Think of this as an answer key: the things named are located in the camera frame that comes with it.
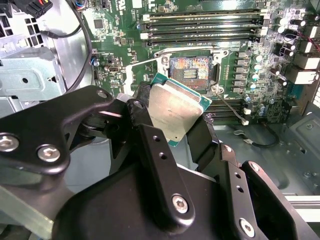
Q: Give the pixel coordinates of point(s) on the silver CPU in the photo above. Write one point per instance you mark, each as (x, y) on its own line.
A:
(175, 107)

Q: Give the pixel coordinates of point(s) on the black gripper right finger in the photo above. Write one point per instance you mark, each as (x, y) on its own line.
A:
(240, 200)

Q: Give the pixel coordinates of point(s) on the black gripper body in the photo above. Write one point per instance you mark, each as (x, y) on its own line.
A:
(112, 212)

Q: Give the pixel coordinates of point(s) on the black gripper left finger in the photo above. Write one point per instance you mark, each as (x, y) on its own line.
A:
(37, 125)

